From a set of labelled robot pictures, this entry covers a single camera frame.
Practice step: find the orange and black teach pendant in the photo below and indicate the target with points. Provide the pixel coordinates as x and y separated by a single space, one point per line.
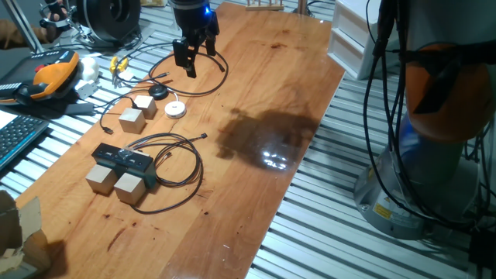
54 77

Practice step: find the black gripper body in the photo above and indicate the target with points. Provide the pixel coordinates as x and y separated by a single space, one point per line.
193 17

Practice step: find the black computer keyboard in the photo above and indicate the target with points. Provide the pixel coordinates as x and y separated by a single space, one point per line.
19 135

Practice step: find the white round USB hub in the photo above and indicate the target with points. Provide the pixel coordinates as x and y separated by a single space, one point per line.
175 109

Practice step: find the wooden peg rack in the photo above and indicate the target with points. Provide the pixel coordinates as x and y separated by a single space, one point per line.
265 6

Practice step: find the white rounded plastic object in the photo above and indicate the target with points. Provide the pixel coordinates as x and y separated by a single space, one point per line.
90 69

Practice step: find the open cardboard box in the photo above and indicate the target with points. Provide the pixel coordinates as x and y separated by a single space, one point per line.
27 232

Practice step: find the black filament spool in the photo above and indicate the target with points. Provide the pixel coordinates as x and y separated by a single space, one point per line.
112 15

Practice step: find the person right hand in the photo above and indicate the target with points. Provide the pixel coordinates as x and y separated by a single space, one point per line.
57 15

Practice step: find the aluminium frame post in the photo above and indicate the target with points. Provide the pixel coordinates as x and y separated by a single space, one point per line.
23 27
302 5

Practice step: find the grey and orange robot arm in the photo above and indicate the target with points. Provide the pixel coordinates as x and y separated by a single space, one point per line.
472 108

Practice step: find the black and silver control device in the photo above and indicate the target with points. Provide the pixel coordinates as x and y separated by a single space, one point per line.
82 33

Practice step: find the black round USB hub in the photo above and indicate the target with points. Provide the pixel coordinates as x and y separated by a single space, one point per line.
158 91

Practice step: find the white paper sheet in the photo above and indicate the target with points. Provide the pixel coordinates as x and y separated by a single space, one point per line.
4 118

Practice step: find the black USB docking station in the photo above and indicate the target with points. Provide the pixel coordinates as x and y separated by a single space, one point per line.
112 156

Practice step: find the wooden cube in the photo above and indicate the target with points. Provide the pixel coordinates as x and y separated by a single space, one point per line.
131 121
100 179
145 105
129 188

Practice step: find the yellow clip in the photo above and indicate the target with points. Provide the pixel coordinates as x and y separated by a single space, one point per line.
116 64

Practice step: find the clear plastic screw bag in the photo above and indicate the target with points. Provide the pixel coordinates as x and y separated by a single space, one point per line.
126 152

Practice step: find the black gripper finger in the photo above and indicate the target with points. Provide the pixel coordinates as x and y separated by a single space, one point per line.
186 54
211 40

